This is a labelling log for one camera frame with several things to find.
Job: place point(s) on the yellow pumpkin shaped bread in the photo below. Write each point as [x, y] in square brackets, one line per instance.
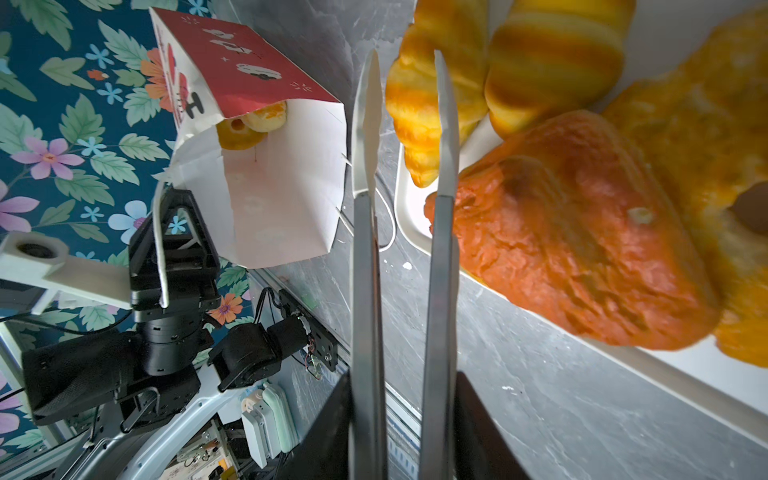
[235, 135]

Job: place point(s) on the white plastic tray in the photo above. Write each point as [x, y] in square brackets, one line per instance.
[661, 36]

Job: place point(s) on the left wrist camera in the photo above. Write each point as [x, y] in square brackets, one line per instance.
[52, 276]

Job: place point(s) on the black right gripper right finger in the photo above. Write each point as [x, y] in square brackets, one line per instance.
[480, 450]

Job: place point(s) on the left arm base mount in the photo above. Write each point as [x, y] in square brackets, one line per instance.
[321, 342]

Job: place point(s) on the metal food tongs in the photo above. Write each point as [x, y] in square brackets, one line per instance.
[436, 459]

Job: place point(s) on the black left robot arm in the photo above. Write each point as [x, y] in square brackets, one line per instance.
[151, 388]

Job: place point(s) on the pale striped bread loaf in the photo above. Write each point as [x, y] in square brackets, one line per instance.
[267, 119]

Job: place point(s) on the large orange ring bread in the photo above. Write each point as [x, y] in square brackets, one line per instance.
[703, 129]

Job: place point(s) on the orange brown croissant bread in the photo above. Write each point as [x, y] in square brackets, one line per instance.
[566, 220]

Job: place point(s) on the red white paper bag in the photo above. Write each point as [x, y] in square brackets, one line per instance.
[272, 203]

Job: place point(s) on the striped yellow bread roll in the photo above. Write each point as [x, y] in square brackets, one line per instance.
[551, 57]

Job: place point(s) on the yellow striped croissant bread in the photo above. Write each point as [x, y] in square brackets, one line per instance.
[459, 30]

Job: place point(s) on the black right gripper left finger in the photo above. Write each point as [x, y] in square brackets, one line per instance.
[324, 452]

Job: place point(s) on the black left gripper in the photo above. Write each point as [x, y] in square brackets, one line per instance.
[173, 267]

